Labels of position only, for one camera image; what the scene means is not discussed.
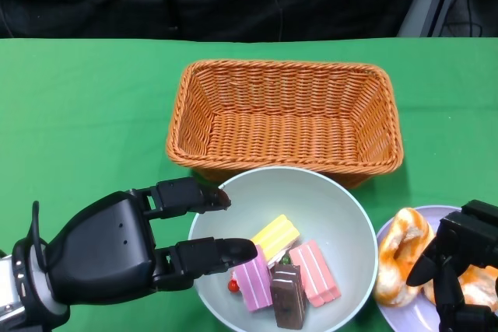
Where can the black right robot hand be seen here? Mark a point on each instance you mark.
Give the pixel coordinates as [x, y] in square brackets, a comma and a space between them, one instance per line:
[474, 246]

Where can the orange wicker basket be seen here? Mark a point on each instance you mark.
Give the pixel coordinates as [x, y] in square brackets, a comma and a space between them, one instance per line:
[284, 133]

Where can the pale grey-green ceramic bowl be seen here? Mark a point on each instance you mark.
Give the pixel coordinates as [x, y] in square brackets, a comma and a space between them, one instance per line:
[311, 200]

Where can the magenta pink layered cake slice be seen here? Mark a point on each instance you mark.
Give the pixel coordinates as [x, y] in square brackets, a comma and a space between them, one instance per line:
[254, 285]

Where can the lavender plate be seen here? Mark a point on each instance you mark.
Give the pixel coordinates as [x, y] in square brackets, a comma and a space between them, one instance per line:
[408, 316]

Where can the small green berry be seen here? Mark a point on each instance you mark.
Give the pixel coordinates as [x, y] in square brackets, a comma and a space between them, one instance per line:
[286, 259]

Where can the twisted orange glazed bread roll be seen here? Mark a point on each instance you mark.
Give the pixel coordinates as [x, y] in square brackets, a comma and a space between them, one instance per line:
[476, 285]

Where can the green tablecloth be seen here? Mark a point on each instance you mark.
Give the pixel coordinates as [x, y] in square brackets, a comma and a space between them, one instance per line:
[78, 95]

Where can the chocolate brown layered cake slice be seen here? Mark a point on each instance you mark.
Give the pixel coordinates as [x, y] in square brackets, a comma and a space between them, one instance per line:
[288, 301]

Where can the salmon pink layered cake slice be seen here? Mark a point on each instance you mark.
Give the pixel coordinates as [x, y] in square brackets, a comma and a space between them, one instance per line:
[315, 273]

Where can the small red berry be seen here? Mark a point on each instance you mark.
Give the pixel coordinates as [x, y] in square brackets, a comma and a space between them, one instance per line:
[233, 286]

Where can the yellow layered cake slice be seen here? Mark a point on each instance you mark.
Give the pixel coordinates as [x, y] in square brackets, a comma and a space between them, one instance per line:
[276, 235]

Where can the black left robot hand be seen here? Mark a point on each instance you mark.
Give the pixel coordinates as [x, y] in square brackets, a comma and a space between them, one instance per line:
[105, 254]

